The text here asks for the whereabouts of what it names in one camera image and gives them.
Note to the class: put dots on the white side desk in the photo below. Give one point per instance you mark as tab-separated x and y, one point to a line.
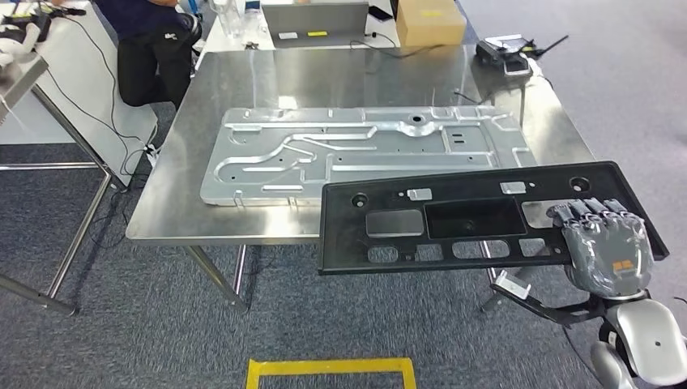
80	107

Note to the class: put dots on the stainless steel workbench table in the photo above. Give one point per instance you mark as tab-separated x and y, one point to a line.
322	80

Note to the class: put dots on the steel frame table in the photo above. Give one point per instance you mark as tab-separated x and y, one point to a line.
80	236

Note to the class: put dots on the person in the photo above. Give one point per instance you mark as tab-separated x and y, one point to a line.
145	53

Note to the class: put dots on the black plastic mounting plate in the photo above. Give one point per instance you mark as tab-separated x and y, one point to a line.
343	241

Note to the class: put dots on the clear water bottle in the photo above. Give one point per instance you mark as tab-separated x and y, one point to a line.
231	19

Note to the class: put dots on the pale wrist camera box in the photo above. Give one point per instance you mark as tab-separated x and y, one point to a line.
512	284

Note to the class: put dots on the brown cardboard box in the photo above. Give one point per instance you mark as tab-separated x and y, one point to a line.
429	24

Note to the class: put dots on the stamped metal sheet panel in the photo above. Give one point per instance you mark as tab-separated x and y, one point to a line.
375	156

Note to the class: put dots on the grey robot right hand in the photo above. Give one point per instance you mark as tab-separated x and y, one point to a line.
606	257

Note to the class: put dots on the black smartphone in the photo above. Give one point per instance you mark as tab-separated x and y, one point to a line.
380	13

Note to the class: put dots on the grey laptop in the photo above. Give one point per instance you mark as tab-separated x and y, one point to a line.
316	24

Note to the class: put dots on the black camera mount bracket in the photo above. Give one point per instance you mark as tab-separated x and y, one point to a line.
558	311

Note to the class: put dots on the black remote controller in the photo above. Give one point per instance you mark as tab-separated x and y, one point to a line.
499	53

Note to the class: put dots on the white handheld controller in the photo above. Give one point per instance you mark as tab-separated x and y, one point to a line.
29	37

